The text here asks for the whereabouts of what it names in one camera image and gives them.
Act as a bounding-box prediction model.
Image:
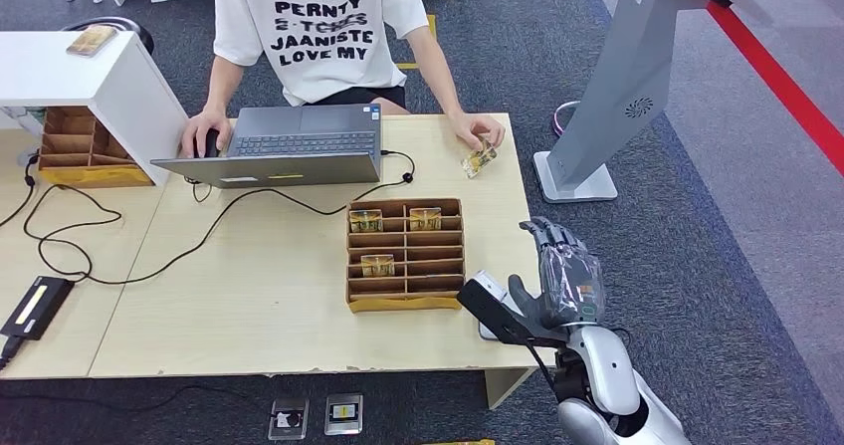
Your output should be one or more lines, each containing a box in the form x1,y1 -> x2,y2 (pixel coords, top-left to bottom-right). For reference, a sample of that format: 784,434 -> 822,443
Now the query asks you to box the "person's left hand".
450,111 -> 507,151

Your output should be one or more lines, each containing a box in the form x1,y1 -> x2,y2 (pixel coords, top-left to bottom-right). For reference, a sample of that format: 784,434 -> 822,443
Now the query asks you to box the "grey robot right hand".
506,216 -> 606,332

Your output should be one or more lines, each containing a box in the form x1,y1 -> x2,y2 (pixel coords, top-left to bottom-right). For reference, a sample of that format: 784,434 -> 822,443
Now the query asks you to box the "person's right hand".
181,107 -> 233,159

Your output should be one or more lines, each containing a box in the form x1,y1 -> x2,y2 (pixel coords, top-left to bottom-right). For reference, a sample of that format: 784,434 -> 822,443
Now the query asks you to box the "ID card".
460,139 -> 499,180

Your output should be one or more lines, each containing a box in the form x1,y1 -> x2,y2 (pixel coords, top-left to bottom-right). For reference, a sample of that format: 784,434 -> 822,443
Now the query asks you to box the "grey white card reader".
478,290 -> 528,343

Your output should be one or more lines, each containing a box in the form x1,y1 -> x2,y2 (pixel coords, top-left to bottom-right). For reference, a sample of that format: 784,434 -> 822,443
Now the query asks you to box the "gold room key card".
408,207 -> 443,233
348,209 -> 384,234
360,254 -> 396,279

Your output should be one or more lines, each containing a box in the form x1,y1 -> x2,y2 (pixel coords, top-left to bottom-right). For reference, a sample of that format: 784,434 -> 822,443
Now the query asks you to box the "wooden card organizer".
38,106 -> 155,189
345,197 -> 467,314

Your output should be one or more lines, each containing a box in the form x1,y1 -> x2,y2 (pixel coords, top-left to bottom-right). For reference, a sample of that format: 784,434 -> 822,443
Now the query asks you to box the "gold patterned card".
66,25 -> 119,59

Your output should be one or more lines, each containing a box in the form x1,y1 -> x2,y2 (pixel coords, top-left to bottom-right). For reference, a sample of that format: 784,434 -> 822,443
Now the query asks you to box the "person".
181,0 -> 507,159

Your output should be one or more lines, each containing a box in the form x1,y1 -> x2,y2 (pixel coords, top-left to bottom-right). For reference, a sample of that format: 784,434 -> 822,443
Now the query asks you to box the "white shelf box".
0,31 -> 191,187

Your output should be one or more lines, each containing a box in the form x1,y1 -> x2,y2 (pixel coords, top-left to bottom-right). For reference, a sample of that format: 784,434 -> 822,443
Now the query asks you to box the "grey laptop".
150,104 -> 384,189

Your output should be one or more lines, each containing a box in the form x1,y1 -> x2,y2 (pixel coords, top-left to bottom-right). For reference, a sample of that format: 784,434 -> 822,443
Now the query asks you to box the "black round stool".
60,17 -> 156,56

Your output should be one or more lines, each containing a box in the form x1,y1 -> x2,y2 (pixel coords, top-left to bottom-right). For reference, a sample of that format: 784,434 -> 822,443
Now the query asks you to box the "beige table leg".
485,369 -> 536,412

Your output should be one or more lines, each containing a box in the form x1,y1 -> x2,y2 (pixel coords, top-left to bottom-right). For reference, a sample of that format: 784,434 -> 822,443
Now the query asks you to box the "grey kiosk stand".
532,0 -> 734,206

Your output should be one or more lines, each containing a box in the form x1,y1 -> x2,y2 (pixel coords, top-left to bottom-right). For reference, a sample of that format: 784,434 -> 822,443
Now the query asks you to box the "black adapter yellow label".
0,276 -> 75,342

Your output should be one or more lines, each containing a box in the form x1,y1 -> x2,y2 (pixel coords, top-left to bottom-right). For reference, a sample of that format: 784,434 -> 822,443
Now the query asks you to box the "floor socket with yellow label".
323,394 -> 364,437

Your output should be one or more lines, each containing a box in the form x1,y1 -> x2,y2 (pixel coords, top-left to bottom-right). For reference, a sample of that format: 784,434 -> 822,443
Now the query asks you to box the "red barrier belt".
706,3 -> 844,178

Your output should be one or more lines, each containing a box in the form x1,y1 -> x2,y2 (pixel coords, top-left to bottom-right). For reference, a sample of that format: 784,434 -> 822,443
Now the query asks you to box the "floor socket with white plug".
267,398 -> 311,443

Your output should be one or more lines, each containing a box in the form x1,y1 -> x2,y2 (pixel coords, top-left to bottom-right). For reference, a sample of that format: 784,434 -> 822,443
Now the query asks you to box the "purple ring base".
550,101 -> 581,138

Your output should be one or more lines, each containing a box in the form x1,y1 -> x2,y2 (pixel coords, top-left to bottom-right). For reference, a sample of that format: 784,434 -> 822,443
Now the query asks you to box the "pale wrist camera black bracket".
456,270 -> 568,349

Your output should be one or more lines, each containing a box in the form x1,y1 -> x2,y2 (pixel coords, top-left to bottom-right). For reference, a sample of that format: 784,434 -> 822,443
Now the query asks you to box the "black laptop cable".
23,150 -> 417,287

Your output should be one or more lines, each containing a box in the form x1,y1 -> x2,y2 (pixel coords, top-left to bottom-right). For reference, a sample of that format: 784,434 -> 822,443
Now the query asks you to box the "black cable with plug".
0,153 -> 40,230

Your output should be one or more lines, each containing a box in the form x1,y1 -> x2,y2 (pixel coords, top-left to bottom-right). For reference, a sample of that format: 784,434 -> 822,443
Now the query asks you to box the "black floor cable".
0,383 -> 272,415

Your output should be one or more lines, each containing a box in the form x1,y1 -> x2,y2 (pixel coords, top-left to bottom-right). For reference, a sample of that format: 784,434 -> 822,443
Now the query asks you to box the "black adapter cable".
0,335 -> 26,372

